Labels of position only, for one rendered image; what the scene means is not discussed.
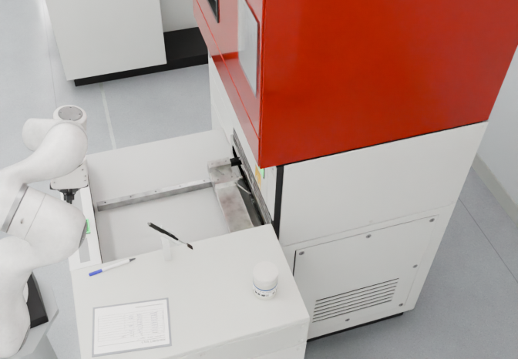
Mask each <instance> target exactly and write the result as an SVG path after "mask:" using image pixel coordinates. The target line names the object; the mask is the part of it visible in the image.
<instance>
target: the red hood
mask: <svg viewBox="0 0 518 359"><path fill-rule="evenodd" d="M193 15H194V18H195V19H196V21H197V24H198V26H199V29H200V31H201V34H202V36H203V39H204V41H205V43H206V45H207V48H208V50H209V52H210V55H211V57H212V59H213V61H214V65H215V66H216V68H217V71H218V74H219V76H220V79H221V81H222V83H223V85H224V88H225V90H226V92H227V95H228V97H229V99H230V102H231V104H232V106H233V108H234V111H235V113H236V116H237V118H238V121H239V123H240V126H241V128H242V130H243V132H244V135H245V137H246V139H247V142H248V144H249V146H250V148H251V152H252V153H253V155H254V158H255V160H256V163H257V165H258V166H259V168H260V169H264V168H268V167H272V166H279V165H282V164H286V163H293V162H297V161H300V160H304V159H310V158H315V157H318V156H325V155H328V154H332V153H339V152H343V151H346V150H350V149H357V148H361V147H364V146H370V145H375V144H379V143H385V142H388V141H392V140H397V139H403V138H406V137H410V136H417V135H421V134H424V133H431V132H435V131H439V130H442V129H449V128H452V127H457V126H463V125H467V124H470V123H475V122H481V121H485V120H488V119H489V116H490V113H491V112H492V109H493V106H494V104H495V101H496V98H497V96H498V94H499V92H500V89H501V86H502V84H503V81H504V79H505V77H506V74H507V71H508V69H509V67H510V63H511V62H512V59H513V56H514V54H515V51H516V48H517V46H518V0H193Z"/></svg>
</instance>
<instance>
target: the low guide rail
mask: <svg viewBox="0 0 518 359"><path fill-rule="evenodd" d="M212 186H213V185H212V183H211V181H210V178H207V179H200V180H197V181H193V182H188V183H182V184H179V185H175V186H168V187H164V188H161V189H157V190H151V191H146V192H142V193H136V194H133V195H128V196H122V197H118V198H115V199H111V200H104V201H100V202H96V205H97V209H98V211H99V212H100V211H104V210H110V209H114V208H117V207H121V206H128V205H131V204H135V203H142V202H146V201H149V200H155V199H159V198H163V197H167V196H173V195H177V194H181V193H187V192H191V191H194V190H201V189H205V188H208V187H212Z"/></svg>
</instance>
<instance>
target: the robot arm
mask: <svg viewBox="0 0 518 359"><path fill-rule="evenodd" d="M86 124H87V115H86V112H85V111H84V110H83V109H82V108H80V107H78V106H72V105H66V106H60V107H59V108H58V109H56V110H55V112H54V113H53V119H39V118H30V119H28V120H27V121H26V122H25V124H24V126H23V129H22V139H23V142H24V144H25V146H26V147H27V148H28V149H30V150H31V151H34V153H33V154H32V155H31V156H29V157H28V158H26V159H24V160H23V161H21V162H18V163H16V164H13V165H11V166H8V167H5V168H3V169H0V231H2V232H4V233H7V234H10V235H12V236H11V237H6V238H3V239H1V240H0V357H11V356H12V355H14V354H16V353H18V352H19V351H20V350H21V349H22V347H23V345H24V344H25V342H26V340H27V337H28V335H29V330H30V316H29V310H28V307H27V304H26V302H27V299H28V285H27V280H28V278H29V277H30V275H31V273H32V271H33V270H34V269H36V268H39V267H44V266H48V265H51V264H54V263H58V262H61V261H63V260H65V259H67V258H68V257H70V256H72V255H73V254H74V253H75V252H76V251H77V250H78V249H79V248H80V247H81V246H82V243H83V241H84V239H85V237H86V232H87V226H88V224H87V222H86V218H85V216H84V214H83V213H82V211H81V210H79V209H78V208H77V207H75V206H73V205H71V204H72V201H73V200H74V199H75V194H76V192H77V191H78V190H80V189H81V188H86V187H88V186H89V185H88V168H87V161H86V153H87V149H88V137H87V134H86ZM44 180H51V183H50V184H49V188H50V189H51V190H58V191H59V192H61V193H63V199H64V201H63V200H60V199H58V198H56V197H54V196H51V195H49V194H47V193H44V192H42V191H39V190H36V189H34V188H31V187H30V186H27V185H28V184H30V183H35V182H39V181H44ZM65 201H66V202H65Z"/></svg>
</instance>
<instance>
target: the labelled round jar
mask: <svg viewBox="0 0 518 359"><path fill-rule="evenodd" d="M277 288H278V268H277V267H276V265H275V264H273V263H272V262H269V261H262V262H260V263H258V264H256V265H255V267H254V270H253V292H254V295H255V296H256V297H257V298H259V299H262V300H269V299H271V298H272V297H274V296H275V294H276V293H277Z"/></svg>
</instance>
